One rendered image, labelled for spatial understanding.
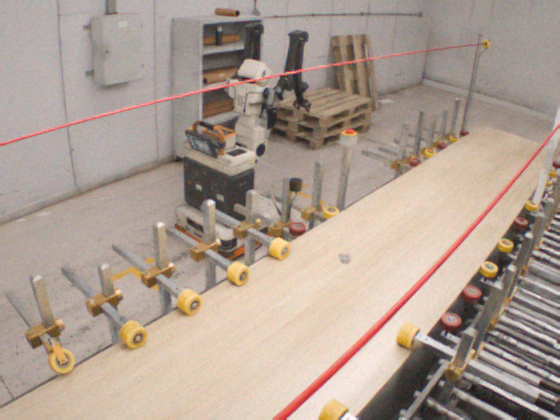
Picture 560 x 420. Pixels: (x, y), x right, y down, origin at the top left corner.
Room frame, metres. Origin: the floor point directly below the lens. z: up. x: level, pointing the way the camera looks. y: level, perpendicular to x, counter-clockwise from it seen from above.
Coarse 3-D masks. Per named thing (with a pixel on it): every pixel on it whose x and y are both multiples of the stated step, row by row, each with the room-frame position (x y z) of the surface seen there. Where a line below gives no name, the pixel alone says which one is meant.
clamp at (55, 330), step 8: (56, 320) 1.08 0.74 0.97; (32, 328) 1.03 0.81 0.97; (40, 328) 1.03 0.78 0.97; (48, 328) 1.04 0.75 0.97; (56, 328) 1.06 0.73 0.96; (64, 328) 1.08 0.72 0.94; (32, 336) 0.99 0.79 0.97; (40, 336) 1.01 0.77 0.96; (56, 336) 1.05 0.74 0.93; (32, 344) 0.98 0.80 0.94; (40, 344) 1.00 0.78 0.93
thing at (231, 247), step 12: (264, 204) 3.31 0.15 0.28; (180, 216) 3.13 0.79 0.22; (192, 216) 3.06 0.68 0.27; (264, 216) 3.14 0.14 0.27; (276, 216) 3.22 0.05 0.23; (180, 228) 3.13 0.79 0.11; (192, 228) 3.04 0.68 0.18; (216, 228) 2.90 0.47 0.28; (228, 228) 2.91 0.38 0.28; (264, 228) 3.11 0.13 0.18; (228, 240) 2.83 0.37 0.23; (240, 240) 2.91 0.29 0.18; (228, 252) 2.83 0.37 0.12; (240, 252) 2.90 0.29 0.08
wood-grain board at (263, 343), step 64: (384, 192) 2.39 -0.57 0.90; (448, 192) 2.46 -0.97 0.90; (512, 192) 2.54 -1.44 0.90; (320, 256) 1.71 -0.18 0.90; (384, 256) 1.74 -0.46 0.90; (192, 320) 1.24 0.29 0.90; (256, 320) 1.27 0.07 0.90; (320, 320) 1.29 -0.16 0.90; (64, 384) 0.87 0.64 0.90; (128, 384) 0.91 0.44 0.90; (192, 384) 0.95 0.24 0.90; (256, 384) 0.97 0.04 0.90; (384, 384) 1.00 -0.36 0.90
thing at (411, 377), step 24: (504, 264) 2.82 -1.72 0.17; (480, 288) 2.26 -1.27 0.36; (456, 312) 1.69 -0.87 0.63; (432, 336) 1.44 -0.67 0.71; (456, 336) 2.02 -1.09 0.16; (408, 360) 1.24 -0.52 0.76; (432, 360) 1.57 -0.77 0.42; (408, 384) 1.34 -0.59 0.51; (384, 408) 1.16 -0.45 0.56; (408, 408) 1.47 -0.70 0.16
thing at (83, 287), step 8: (64, 272) 1.37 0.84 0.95; (72, 272) 1.37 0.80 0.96; (72, 280) 1.33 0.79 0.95; (80, 280) 1.33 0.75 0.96; (80, 288) 1.29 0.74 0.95; (88, 288) 1.29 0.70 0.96; (88, 296) 1.25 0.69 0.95; (104, 304) 1.21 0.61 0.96; (104, 312) 1.18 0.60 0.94; (112, 312) 1.17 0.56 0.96; (112, 320) 1.15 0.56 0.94; (120, 320) 1.14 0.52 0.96; (128, 320) 1.14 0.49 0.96; (120, 328) 1.12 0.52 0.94
